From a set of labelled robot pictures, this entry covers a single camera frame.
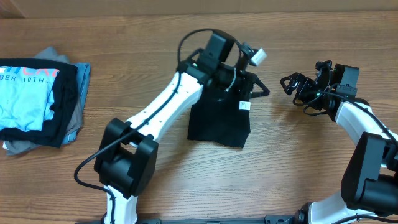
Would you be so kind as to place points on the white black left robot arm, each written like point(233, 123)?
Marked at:
point(213, 84)

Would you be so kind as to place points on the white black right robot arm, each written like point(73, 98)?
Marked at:
point(365, 192)

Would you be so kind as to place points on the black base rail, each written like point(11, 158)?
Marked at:
point(268, 219)

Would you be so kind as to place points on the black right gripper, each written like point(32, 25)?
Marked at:
point(304, 86)

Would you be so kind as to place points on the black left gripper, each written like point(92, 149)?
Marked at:
point(245, 91)

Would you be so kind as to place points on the folded blue shirt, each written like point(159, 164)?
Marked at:
point(83, 80)

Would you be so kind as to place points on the folded black printed t-shirt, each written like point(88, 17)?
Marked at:
point(38, 98)

